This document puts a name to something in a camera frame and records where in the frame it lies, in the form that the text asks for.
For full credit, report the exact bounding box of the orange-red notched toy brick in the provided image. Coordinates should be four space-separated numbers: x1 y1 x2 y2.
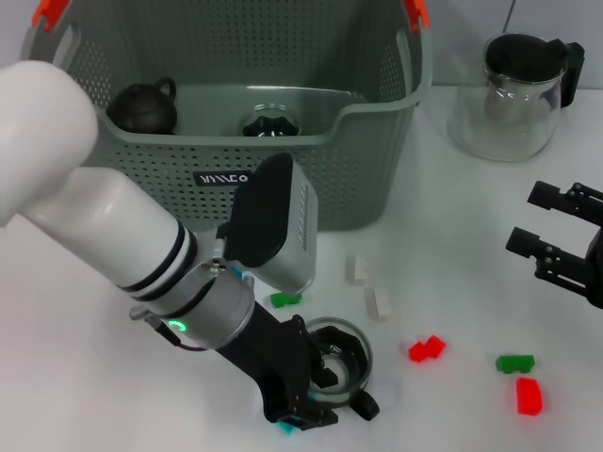
407 333 448 363

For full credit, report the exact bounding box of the black clay teapot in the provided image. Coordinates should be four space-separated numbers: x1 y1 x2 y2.
106 76 179 137

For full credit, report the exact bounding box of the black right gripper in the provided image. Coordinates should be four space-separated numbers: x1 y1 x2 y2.
505 180 603 310

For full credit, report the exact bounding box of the grey-green perforated storage basket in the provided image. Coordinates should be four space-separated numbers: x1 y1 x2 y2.
18 0 433 233

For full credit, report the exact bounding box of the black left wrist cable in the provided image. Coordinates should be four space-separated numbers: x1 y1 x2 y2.
129 304 211 353

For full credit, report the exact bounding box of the clear toy brick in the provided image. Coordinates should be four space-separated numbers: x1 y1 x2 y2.
346 253 371 287
365 286 395 323

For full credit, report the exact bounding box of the glass teacup with black base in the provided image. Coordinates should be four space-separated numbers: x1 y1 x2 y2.
238 103 302 140
304 316 382 421

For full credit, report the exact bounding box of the teal square toy brick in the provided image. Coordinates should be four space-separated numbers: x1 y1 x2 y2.
274 417 302 438

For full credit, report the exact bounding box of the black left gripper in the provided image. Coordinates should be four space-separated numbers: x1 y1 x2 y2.
214 308 340 432

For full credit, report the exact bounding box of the glass teapot with black lid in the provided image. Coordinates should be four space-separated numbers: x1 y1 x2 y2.
446 32 586 164

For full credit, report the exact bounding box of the bright red toy brick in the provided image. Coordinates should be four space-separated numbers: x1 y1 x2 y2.
515 376 544 416

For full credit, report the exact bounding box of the green toy brick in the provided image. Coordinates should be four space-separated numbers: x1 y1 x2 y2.
495 354 536 376
269 291 304 310

